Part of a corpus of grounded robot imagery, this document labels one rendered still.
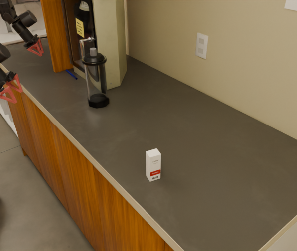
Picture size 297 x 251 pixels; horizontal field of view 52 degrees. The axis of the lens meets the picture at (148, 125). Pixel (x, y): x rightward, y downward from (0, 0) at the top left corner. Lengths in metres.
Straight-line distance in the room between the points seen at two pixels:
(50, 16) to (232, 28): 0.93
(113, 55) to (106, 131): 0.44
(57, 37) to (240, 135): 1.11
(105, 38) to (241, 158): 0.82
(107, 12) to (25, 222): 1.47
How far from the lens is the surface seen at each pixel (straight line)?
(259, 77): 1.38
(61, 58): 1.84
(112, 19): 1.50
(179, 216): 0.94
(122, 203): 1.16
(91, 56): 1.37
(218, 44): 1.48
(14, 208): 2.38
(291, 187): 1.12
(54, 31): 1.78
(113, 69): 1.57
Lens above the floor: 1.66
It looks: 34 degrees down
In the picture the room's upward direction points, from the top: straight up
